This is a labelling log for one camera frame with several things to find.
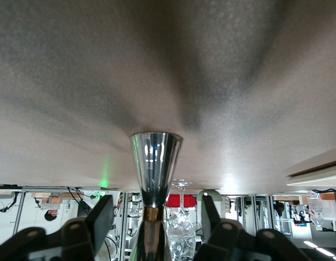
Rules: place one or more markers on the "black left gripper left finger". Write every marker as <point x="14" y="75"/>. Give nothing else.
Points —
<point x="75" y="239"/>

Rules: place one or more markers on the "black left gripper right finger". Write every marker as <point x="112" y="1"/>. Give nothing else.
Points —
<point x="230" y="242"/>

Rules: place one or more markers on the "silver metal jigger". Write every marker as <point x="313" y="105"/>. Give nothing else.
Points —
<point x="155" y="174"/>

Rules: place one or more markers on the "clear cut wine glass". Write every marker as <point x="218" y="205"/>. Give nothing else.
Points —
<point x="181" y="233"/>

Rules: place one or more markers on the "person with dark hair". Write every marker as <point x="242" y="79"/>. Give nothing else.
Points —
<point x="51" y="215"/>

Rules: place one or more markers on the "red plastic box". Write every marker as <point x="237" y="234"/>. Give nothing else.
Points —
<point x="173" y="201"/>

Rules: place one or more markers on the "clear plastic water bottle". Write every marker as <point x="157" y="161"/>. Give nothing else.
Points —
<point x="314" y="209"/>

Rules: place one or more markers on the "brown table mat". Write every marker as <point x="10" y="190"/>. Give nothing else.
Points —
<point x="75" y="81"/>

